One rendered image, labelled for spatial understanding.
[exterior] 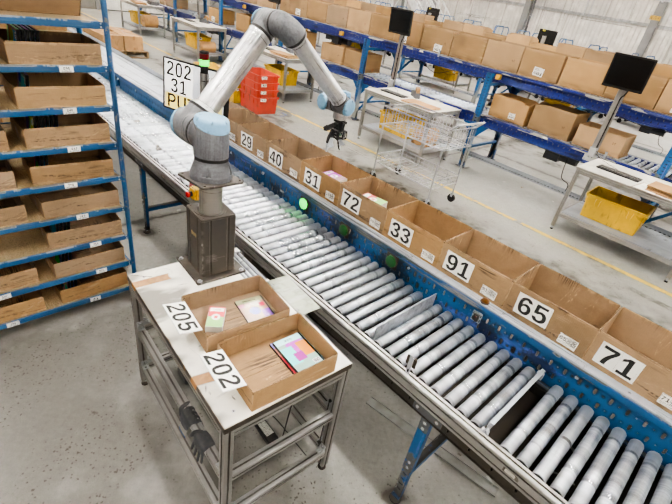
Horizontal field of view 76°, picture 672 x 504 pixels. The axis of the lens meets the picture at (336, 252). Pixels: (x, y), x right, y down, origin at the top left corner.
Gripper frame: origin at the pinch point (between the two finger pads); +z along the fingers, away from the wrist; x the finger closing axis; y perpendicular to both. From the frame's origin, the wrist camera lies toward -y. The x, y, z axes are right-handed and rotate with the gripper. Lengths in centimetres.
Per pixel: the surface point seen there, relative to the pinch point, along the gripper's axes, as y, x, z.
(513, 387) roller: 163, -34, 42
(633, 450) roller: 208, -23, 41
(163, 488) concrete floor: 76, -150, 117
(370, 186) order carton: 20.4, 20.4, 20.7
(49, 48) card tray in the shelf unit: -62, -133, -43
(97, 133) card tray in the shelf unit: -63, -118, 0
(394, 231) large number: 67, -8, 23
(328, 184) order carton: 9.6, -8.1, 18.6
